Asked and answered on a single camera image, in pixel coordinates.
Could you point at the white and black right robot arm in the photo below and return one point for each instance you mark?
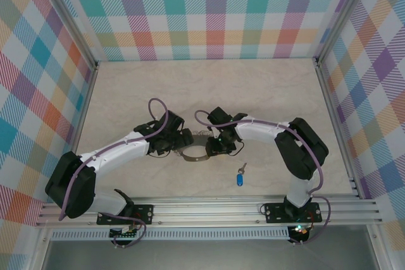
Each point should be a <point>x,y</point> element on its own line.
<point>256,131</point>

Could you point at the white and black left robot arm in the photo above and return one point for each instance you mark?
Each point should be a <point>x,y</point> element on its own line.
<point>114,153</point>

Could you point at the grey metal panel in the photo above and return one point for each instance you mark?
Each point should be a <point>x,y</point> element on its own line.
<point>205,255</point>

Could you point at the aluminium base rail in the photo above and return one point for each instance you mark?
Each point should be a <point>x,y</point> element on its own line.
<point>205,210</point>

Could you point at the aluminium side rail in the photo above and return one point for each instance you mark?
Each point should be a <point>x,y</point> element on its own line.
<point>83,105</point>
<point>337,118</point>

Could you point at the aluminium frame post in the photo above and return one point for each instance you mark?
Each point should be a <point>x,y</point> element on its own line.
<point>378,248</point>
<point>41,251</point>
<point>70,20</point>
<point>343,14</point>

